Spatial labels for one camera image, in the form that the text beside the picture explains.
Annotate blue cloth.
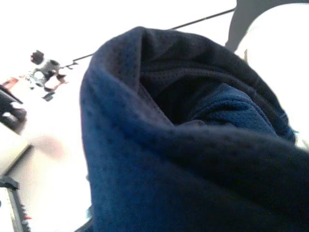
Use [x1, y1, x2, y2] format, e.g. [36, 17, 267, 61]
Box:
[73, 26, 309, 232]

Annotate distant black camera rig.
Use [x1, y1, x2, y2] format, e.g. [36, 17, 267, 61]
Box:
[19, 49, 70, 102]

